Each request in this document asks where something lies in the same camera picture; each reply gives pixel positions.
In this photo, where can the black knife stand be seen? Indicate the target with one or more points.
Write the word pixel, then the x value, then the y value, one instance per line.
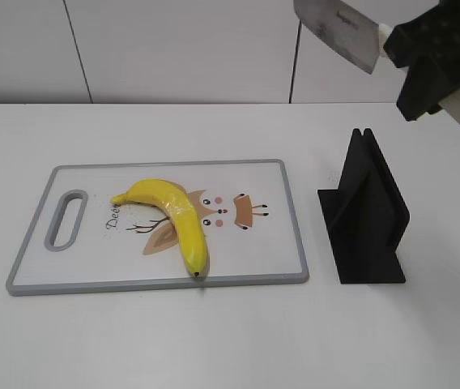
pixel 366 216

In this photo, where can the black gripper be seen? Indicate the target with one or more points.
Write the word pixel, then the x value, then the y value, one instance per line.
pixel 429 47

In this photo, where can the grey-rimmed white cutting board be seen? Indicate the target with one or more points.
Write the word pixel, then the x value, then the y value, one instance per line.
pixel 79 242

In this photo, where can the yellow plastic banana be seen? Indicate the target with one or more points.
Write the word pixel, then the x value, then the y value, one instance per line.
pixel 176 205

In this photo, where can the white-handled cleaver knife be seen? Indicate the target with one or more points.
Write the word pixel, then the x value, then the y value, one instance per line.
pixel 355 37

